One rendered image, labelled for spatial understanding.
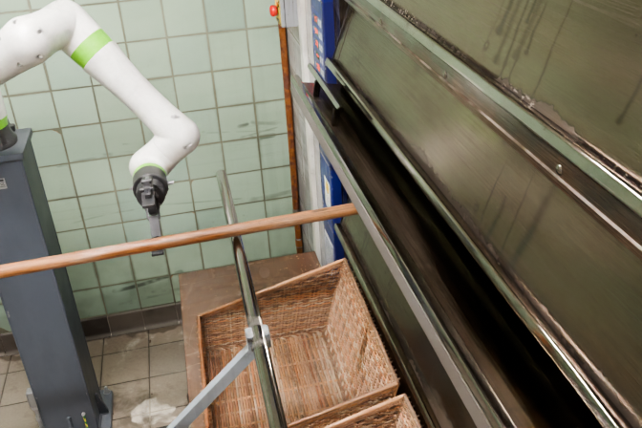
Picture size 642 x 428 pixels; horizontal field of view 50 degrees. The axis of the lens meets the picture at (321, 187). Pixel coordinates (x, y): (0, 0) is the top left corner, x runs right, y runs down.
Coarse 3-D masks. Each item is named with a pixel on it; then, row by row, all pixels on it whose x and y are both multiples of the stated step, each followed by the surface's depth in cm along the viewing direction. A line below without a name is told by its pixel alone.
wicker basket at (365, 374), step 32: (288, 288) 212; (320, 288) 215; (352, 288) 203; (224, 320) 213; (288, 320) 218; (320, 320) 220; (352, 320) 199; (224, 352) 216; (288, 352) 216; (320, 352) 214; (352, 352) 197; (384, 352) 174; (256, 384) 203; (288, 384) 203; (320, 384) 202; (352, 384) 195; (384, 384) 172; (224, 416) 193; (256, 416) 193; (288, 416) 192; (320, 416) 164
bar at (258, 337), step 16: (224, 176) 194; (224, 192) 185; (224, 208) 179; (240, 240) 164; (240, 256) 158; (240, 272) 153; (240, 288) 149; (256, 304) 143; (256, 320) 138; (256, 336) 133; (240, 352) 138; (256, 352) 130; (224, 368) 139; (240, 368) 137; (272, 368) 126; (208, 384) 140; (224, 384) 138; (272, 384) 122; (208, 400) 139; (272, 400) 118; (192, 416) 140; (272, 416) 116
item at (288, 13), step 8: (280, 0) 233; (288, 0) 233; (296, 0) 234; (280, 8) 234; (288, 8) 234; (296, 8) 235; (280, 16) 236; (288, 16) 236; (296, 16) 236; (280, 24) 237; (288, 24) 237; (296, 24) 237
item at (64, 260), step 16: (320, 208) 168; (336, 208) 168; (352, 208) 168; (240, 224) 164; (256, 224) 164; (272, 224) 165; (288, 224) 166; (144, 240) 160; (160, 240) 160; (176, 240) 161; (192, 240) 161; (208, 240) 163; (48, 256) 157; (64, 256) 156; (80, 256) 157; (96, 256) 157; (112, 256) 158; (0, 272) 154; (16, 272) 154
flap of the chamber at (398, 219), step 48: (336, 96) 180; (384, 144) 155; (384, 192) 133; (432, 240) 118; (432, 288) 105; (480, 288) 107; (432, 336) 96; (480, 336) 96; (528, 336) 97; (528, 384) 88
